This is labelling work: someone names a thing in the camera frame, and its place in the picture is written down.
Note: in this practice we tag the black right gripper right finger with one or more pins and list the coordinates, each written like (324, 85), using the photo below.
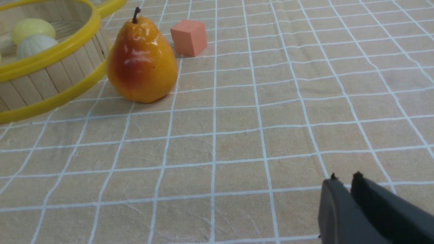
(393, 217)

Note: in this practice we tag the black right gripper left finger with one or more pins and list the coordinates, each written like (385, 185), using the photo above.
(341, 220)

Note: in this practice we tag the white bun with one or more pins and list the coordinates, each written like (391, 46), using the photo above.
(33, 45)

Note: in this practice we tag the yellow bun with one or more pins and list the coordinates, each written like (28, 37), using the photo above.
(31, 26)

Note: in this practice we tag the bamboo steamer tray yellow rim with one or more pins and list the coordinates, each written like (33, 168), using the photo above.
(50, 79)

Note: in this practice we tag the checkered orange tablecloth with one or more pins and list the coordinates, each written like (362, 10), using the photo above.
(286, 93)

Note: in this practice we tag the pink wooden cube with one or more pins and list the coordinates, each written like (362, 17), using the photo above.
(189, 37)

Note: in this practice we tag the orange toy pear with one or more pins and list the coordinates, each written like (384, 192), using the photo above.
(141, 65)

